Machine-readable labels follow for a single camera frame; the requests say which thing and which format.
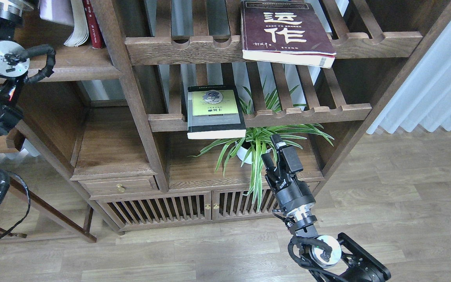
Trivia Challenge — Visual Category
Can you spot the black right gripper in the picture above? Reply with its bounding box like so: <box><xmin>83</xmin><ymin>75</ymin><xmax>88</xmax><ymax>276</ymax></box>
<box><xmin>261</xmin><ymin>134</ymin><xmax>316</xmax><ymax>220</ymax></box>

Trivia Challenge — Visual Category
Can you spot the dark red book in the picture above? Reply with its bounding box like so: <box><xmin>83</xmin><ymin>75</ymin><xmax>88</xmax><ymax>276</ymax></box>
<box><xmin>240</xmin><ymin>0</ymin><xmax>336</xmax><ymax>68</ymax></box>

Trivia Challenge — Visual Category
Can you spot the pale purple white book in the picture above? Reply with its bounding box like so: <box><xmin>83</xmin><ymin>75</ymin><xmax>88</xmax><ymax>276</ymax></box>
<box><xmin>39</xmin><ymin>0</ymin><xmax>74</xmax><ymax>27</ymax></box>

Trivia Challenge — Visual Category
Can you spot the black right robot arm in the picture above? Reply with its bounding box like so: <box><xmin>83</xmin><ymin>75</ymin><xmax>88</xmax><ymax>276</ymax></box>
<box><xmin>262</xmin><ymin>134</ymin><xmax>391</xmax><ymax>282</ymax></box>

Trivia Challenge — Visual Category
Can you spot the white plant pot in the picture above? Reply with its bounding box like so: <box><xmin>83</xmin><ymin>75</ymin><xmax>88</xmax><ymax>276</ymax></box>
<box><xmin>237</xmin><ymin>142</ymin><xmax>272</xmax><ymax>164</ymax></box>

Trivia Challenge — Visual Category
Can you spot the green spider plant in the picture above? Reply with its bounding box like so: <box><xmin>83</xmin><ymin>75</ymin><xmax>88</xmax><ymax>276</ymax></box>
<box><xmin>192</xmin><ymin>78</ymin><xmax>335</xmax><ymax>212</ymax></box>

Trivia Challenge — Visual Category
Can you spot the yellow and black book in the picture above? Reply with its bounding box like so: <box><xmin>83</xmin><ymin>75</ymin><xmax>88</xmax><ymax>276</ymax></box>
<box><xmin>187</xmin><ymin>85</ymin><xmax>246</xmax><ymax>139</ymax></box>

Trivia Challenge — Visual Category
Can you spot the dark wooden bookshelf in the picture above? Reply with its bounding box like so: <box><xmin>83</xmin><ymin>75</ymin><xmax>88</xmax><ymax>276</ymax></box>
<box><xmin>14</xmin><ymin>0</ymin><xmax>451</xmax><ymax>234</ymax></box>

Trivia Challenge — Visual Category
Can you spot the white pleated curtain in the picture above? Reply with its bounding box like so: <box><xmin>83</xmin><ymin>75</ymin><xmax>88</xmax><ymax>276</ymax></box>
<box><xmin>367</xmin><ymin>21</ymin><xmax>451</xmax><ymax>134</ymax></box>

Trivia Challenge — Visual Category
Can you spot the red spine standing book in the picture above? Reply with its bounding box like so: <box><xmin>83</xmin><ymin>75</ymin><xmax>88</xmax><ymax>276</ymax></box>
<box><xmin>83</xmin><ymin>0</ymin><xmax>104</xmax><ymax>49</ymax></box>

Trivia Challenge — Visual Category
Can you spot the cream paged standing book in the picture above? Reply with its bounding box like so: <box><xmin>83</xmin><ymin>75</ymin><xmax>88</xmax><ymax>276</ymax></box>
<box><xmin>64</xmin><ymin>0</ymin><xmax>89</xmax><ymax>47</ymax></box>

